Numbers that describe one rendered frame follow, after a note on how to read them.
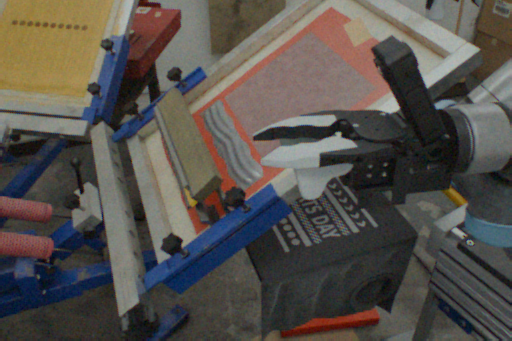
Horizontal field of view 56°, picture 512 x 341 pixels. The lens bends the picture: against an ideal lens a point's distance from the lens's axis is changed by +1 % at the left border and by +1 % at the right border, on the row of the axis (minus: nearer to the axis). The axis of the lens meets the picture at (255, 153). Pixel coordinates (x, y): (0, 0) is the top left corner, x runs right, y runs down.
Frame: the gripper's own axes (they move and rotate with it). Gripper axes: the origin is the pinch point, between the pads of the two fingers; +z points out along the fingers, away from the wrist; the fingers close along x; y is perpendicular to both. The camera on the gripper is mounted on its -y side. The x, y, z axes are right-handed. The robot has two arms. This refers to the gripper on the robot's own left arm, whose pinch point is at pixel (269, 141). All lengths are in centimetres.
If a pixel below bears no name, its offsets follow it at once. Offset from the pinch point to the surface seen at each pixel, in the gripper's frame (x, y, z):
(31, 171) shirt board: 109, 61, 62
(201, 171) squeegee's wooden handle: 47, 31, 6
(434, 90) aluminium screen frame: 40, 14, -41
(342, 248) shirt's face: 56, 66, -31
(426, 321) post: 79, 129, -76
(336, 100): 56, 21, -26
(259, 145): 58, 32, -8
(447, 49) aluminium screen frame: 46, 8, -45
